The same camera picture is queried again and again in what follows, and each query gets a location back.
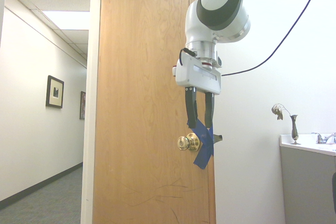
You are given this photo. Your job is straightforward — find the wilted dried flower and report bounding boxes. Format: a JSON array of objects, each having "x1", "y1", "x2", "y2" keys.
[{"x1": 271, "y1": 103, "x2": 292, "y2": 120}]

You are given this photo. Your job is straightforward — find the silver bud vase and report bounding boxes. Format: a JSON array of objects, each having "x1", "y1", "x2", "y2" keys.
[{"x1": 290, "y1": 114, "x2": 301, "y2": 145}]

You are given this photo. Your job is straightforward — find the white door frame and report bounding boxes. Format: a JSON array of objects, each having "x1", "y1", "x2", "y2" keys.
[{"x1": 80, "y1": 0, "x2": 109, "y2": 224}]

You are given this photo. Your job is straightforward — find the chrome sink faucet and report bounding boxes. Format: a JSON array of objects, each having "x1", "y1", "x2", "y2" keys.
[{"x1": 311, "y1": 132, "x2": 336, "y2": 145}]

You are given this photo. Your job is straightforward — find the small dark framed picture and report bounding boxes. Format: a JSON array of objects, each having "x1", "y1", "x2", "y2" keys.
[{"x1": 79, "y1": 91, "x2": 87, "y2": 120}]

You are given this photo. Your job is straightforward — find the brass door knob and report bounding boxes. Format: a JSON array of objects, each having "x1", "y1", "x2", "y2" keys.
[{"x1": 176, "y1": 133, "x2": 202, "y2": 152}]

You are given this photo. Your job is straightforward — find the wooden door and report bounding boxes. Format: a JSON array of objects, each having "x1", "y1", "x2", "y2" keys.
[{"x1": 92, "y1": 0, "x2": 217, "y2": 224}]

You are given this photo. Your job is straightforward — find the ceiling light panel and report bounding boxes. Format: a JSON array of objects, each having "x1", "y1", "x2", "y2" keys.
[{"x1": 41, "y1": 10, "x2": 90, "y2": 28}]

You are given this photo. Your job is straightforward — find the grey vanity cabinet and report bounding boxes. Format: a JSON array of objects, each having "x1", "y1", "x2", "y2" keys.
[{"x1": 279, "y1": 133, "x2": 336, "y2": 224}]

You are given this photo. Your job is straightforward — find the large black framed picture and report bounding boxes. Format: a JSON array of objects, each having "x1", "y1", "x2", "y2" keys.
[{"x1": 45, "y1": 75, "x2": 65, "y2": 109}]

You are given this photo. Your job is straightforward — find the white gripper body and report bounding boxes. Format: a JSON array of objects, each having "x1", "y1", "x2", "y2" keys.
[{"x1": 172, "y1": 47, "x2": 224, "y2": 95}]

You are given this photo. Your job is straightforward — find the blue painter tape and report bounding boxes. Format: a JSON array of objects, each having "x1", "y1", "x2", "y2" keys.
[{"x1": 186, "y1": 118, "x2": 215, "y2": 169}]

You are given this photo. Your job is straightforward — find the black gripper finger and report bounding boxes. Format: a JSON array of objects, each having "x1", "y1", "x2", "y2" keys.
[
  {"x1": 204, "y1": 92, "x2": 215, "y2": 127},
  {"x1": 184, "y1": 86, "x2": 198, "y2": 129}
]

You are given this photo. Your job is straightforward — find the dark blue cable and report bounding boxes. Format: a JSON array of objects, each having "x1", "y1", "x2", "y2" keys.
[{"x1": 222, "y1": 0, "x2": 326, "y2": 76}]

